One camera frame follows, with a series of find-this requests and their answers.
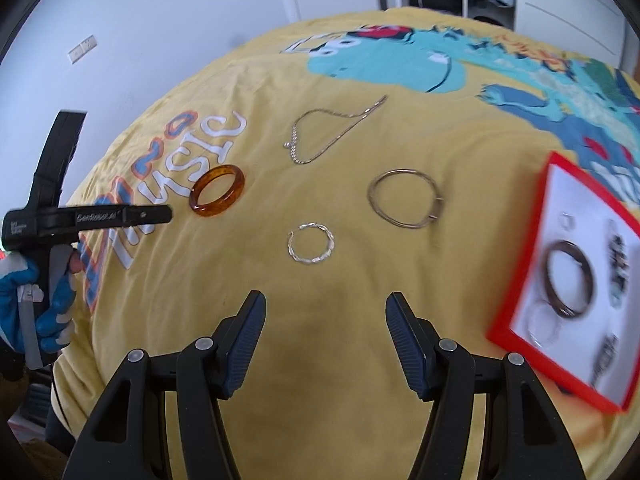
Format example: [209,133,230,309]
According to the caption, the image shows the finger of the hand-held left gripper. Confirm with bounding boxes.
[30,110,87,211]

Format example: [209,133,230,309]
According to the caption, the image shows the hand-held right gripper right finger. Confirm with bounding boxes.
[385,291,586,480]

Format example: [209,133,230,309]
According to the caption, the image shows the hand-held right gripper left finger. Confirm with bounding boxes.
[62,290,267,480]

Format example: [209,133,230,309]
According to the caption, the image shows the dark brown bangle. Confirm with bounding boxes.
[544,240,598,318]

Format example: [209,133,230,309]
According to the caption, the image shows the red jewelry box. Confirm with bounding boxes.
[487,151,640,415]

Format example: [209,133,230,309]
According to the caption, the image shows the brown bead bracelet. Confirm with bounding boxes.
[605,220,633,308]

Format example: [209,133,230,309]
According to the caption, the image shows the person's left hand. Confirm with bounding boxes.
[0,247,83,356]

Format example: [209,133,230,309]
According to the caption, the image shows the yellow printed blanket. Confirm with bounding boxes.
[50,7,640,480]

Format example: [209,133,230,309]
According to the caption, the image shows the amber resin bangle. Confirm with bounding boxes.
[189,164,247,219]

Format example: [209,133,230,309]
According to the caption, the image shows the small silver twisted hoop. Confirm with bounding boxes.
[287,224,335,264]

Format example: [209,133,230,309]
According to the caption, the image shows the thin silver bangle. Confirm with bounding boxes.
[367,168,445,231]

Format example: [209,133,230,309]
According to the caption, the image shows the dark folded clothes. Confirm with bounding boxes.
[410,0,463,13]

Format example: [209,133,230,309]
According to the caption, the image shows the white drawer cabinet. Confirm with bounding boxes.
[512,0,631,68]

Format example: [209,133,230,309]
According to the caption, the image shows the silver chain necklace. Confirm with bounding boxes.
[282,94,389,166]

